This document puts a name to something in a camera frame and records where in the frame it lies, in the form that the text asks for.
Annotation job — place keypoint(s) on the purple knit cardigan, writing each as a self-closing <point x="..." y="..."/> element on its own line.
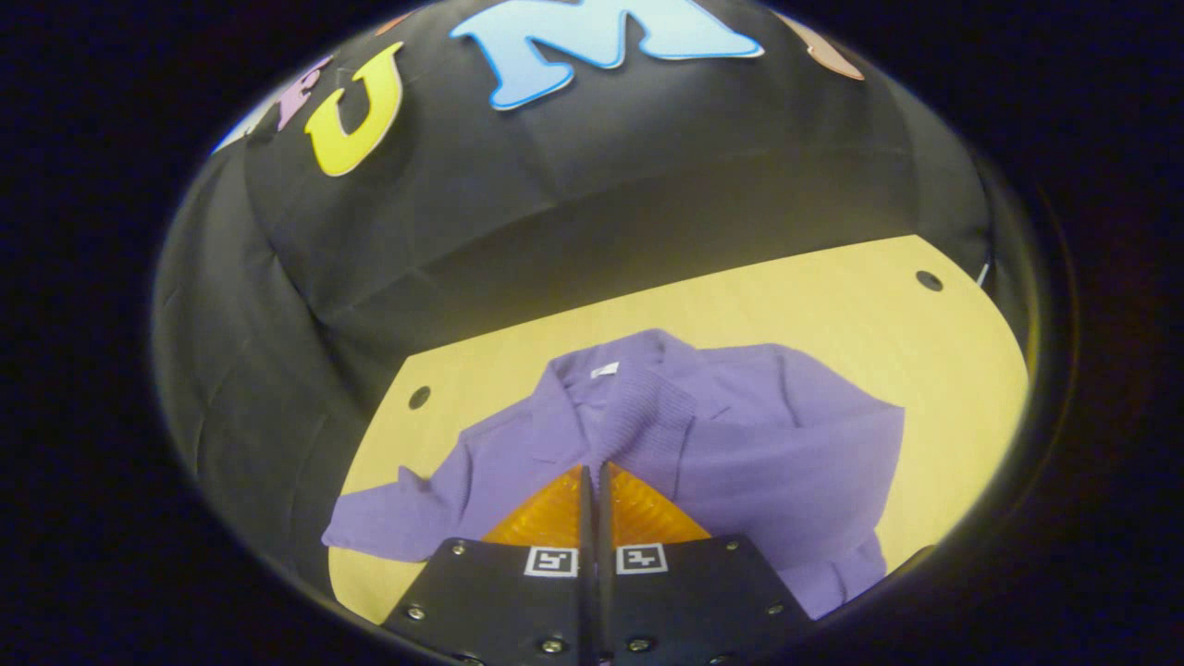
<point x="758" y="435"/>

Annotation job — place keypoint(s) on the black backdrop cloth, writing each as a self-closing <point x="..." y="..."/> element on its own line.
<point x="555" y="203"/>

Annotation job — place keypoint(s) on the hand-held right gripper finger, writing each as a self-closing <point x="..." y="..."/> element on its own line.
<point x="589" y="592"/>
<point x="606" y="592"/>

